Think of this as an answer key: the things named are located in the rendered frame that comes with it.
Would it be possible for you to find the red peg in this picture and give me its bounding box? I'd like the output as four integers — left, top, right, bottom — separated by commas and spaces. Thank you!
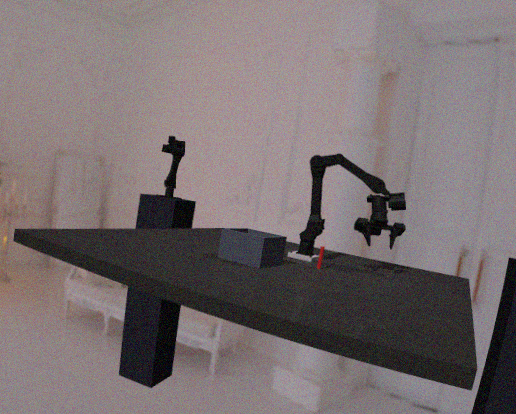
317, 247, 325, 269

